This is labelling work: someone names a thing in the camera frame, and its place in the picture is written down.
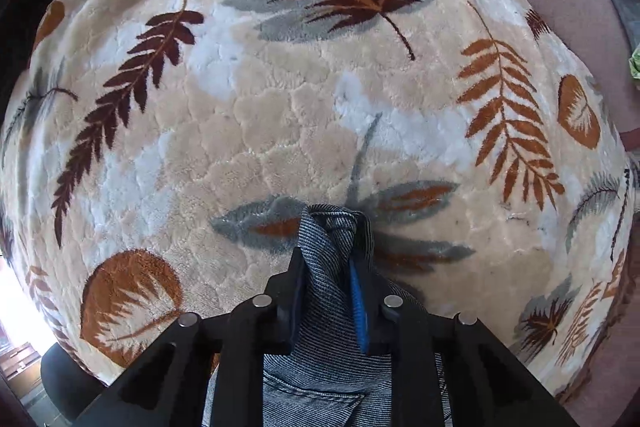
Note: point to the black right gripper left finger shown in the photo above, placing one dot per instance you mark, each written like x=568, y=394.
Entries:
x=167, y=385

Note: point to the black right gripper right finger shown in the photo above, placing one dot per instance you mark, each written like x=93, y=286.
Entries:
x=444, y=371

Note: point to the grey denim pants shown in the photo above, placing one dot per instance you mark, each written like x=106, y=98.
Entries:
x=326, y=380

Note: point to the leaf-patterned beige blanket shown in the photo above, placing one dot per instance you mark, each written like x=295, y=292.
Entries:
x=157, y=157

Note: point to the green patterned cloth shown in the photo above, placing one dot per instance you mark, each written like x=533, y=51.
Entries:
x=634, y=65

